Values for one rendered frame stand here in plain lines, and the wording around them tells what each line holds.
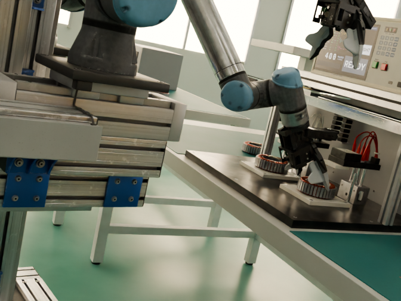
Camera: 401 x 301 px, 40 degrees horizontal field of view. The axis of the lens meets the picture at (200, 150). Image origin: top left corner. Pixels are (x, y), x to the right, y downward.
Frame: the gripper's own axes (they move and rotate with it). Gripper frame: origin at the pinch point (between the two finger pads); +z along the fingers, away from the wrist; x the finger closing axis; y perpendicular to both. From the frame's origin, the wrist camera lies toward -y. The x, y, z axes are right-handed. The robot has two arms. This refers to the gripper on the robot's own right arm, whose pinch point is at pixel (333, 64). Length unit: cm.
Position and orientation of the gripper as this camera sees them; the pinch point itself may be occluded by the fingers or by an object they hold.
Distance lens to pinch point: 137.5
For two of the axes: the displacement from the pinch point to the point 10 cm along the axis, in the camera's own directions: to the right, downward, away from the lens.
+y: -8.0, -0.6, -6.0
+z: -2.1, 9.6, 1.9
